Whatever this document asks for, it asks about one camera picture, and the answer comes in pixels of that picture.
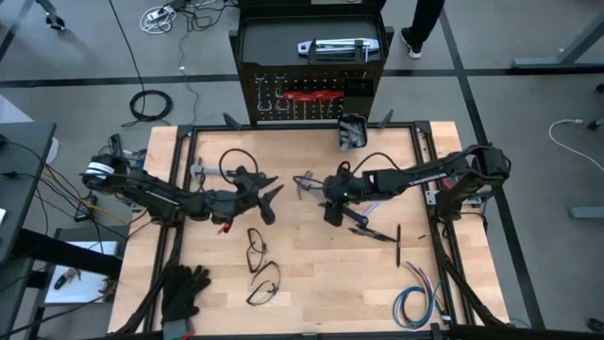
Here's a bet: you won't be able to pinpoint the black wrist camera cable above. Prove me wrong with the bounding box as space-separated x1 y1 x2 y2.
292 150 402 190
218 147 260 186

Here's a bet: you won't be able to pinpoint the black plastic pegboard bin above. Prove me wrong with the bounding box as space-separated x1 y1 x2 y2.
337 112 369 151

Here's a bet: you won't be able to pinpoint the dark grey desk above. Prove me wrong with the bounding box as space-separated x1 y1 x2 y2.
0 121 59 265

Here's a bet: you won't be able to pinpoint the black desk crossbar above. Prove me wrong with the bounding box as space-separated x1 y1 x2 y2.
12 228 125 281

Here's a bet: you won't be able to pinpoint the multicoloured coiled wire bundle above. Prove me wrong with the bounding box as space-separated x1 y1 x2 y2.
392 261 453 331

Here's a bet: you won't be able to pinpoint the clear safety glasses black frame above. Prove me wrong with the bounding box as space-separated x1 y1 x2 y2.
244 261 283 307
246 226 270 274

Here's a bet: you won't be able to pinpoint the black office chair base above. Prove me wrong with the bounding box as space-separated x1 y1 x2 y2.
33 0 67 32

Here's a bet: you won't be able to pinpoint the bunch of keys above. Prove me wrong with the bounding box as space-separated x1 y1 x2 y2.
53 266 82 291

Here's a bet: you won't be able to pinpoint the white paper sheet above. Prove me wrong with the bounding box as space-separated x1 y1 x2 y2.
43 240 122 306

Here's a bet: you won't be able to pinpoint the slim black pen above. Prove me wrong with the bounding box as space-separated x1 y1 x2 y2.
394 223 403 269

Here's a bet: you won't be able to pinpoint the coiled black floor cable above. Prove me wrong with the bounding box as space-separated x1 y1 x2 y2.
121 89 175 128

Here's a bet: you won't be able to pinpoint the grey table leg foot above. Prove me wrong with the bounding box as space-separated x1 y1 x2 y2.
512 12 604 71

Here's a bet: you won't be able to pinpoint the yellow cable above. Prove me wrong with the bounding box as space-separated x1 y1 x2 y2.
44 172 131 227

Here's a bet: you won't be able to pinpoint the grey floor foot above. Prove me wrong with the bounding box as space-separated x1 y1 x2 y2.
568 205 604 220

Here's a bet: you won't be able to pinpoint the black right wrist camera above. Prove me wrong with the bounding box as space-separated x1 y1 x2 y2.
323 173 353 202

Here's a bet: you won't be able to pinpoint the long black floor cable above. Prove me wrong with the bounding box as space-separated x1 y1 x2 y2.
108 0 146 94

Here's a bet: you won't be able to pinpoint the thin blue floor cable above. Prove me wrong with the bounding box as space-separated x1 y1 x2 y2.
176 27 202 125

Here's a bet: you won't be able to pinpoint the white floor cable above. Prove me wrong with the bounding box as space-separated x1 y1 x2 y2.
547 118 604 173

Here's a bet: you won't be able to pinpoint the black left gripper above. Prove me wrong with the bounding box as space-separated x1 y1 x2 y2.
221 174 286 226

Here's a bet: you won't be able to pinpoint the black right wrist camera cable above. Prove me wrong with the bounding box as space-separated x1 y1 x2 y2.
292 150 402 190

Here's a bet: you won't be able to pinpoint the tangled black floor cables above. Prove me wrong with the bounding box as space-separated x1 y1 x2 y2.
162 0 240 33

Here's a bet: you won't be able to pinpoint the black pegboard tool stand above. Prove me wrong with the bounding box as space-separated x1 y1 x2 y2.
229 3 395 128

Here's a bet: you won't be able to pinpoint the black pegboard box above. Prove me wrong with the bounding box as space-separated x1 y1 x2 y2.
342 70 375 99

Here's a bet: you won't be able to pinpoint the person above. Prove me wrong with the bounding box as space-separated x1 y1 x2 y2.
399 0 447 60

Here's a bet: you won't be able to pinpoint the white power strip with cable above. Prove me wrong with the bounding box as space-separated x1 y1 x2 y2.
139 5 178 36

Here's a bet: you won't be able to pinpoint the silver wire peg hook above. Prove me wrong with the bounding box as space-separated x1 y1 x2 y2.
276 75 293 114
254 73 274 114

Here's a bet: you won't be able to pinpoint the black work glove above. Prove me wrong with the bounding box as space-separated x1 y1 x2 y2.
160 263 212 327

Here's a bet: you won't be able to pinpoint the black left wrist camera cable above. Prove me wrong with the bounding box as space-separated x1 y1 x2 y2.
218 147 260 186

